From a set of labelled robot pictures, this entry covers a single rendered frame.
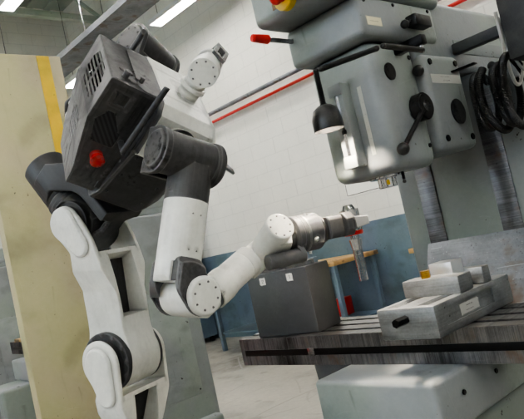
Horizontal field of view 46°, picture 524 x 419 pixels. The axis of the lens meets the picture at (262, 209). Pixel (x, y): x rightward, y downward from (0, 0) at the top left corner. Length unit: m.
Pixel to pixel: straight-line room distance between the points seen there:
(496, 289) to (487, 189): 0.40
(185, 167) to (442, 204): 0.97
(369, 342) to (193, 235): 0.59
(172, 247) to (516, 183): 1.03
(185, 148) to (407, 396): 0.70
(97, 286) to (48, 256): 1.35
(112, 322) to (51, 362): 1.34
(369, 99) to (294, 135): 6.05
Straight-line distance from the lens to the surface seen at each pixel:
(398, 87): 1.56
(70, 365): 2.89
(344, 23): 1.52
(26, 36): 11.83
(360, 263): 1.50
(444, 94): 1.70
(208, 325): 8.97
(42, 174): 1.63
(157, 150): 1.20
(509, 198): 1.85
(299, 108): 7.47
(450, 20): 1.88
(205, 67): 1.36
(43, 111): 3.03
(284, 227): 1.33
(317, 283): 1.75
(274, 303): 1.80
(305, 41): 1.60
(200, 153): 1.23
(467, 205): 1.91
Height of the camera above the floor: 1.21
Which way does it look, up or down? 3 degrees up
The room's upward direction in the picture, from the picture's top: 13 degrees counter-clockwise
